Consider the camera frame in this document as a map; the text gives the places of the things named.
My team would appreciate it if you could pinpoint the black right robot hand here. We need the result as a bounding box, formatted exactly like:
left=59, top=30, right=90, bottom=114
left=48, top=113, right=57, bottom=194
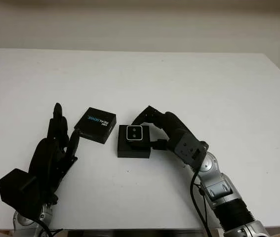
left=129, top=105, right=195, bottom=152

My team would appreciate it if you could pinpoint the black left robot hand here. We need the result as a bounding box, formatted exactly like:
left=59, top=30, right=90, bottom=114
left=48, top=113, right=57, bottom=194
left=30, top=102, right=81, bottom=204

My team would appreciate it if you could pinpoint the small silver depth camera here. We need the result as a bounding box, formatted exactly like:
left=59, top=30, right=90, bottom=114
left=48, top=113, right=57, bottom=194
left=125, top=124, right=145, bottom=143

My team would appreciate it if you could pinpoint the black RealSense box lid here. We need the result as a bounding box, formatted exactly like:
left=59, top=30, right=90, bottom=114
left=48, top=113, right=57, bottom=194
left=74, top=107, right=117, bottom=145

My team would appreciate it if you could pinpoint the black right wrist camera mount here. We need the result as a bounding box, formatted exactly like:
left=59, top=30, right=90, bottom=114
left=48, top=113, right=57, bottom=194
left=174, top=133, right=208, bottom=172

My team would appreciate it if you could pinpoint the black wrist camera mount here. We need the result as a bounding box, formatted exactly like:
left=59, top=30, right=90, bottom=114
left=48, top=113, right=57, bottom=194
left=174, top=133, right=208, bottom=172
left=0, top=168, right=41, bottom=215

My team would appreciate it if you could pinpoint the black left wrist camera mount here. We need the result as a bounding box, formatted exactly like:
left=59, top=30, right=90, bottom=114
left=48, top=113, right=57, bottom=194
left=0, top=168, right=41, bottom=215

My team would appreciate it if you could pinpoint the black camera box base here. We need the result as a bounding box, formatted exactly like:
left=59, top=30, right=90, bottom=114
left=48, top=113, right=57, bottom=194
left=116, top=124, right=152, bottom=158

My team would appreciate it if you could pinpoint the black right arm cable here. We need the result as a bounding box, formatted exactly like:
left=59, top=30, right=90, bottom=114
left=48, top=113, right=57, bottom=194
left=190, top=171, right=213, bottom=237

